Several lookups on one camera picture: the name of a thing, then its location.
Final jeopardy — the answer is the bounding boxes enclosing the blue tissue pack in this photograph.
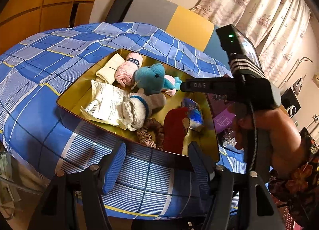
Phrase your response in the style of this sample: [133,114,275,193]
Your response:
[181,98,204,132]

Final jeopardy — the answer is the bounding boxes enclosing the red soft cloth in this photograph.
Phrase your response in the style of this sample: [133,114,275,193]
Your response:
[163,107,190,155]

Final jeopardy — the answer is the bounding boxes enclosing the brown satin scrunchie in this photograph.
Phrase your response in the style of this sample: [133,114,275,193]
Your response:
[136,118,164,150]

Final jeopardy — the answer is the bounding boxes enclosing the white printed plastic packet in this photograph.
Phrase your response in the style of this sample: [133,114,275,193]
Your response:
[80,79,128,130]

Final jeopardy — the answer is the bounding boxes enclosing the white knitted sock blue band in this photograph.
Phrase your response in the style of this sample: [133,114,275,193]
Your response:
[122,89,166,131]

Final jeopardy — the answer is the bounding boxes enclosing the person's right hand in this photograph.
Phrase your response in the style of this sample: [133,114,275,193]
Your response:
[232,109,307,177]

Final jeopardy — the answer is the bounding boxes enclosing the black speaker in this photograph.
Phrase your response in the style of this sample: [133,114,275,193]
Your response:
[281,88,301,118]

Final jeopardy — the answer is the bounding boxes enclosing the glittery silver box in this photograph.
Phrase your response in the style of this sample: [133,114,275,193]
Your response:
[217,129,239,152]

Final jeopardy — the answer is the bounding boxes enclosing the patterned beige curtain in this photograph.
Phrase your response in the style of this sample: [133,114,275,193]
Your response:
[192,0,310,83]

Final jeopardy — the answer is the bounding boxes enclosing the blue plaid tablecloth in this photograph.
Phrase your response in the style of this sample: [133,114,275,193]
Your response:
[0,22,248,220]

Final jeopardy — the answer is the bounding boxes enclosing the blue plush elephant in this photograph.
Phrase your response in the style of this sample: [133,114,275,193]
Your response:
[134,63,182,96]

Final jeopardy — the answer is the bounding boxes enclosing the gold tray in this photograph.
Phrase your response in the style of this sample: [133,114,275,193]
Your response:
[57,48,220,162]

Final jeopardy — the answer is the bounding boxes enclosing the grey yellow teal chair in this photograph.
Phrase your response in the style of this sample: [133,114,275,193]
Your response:
[104,0,231,69]

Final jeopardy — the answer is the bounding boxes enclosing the pink rolled towel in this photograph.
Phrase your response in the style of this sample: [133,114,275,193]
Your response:
[115,52,143,87]

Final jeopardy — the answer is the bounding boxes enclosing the cream folded cloth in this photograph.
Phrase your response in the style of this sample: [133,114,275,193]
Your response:
[96,54,125,84]

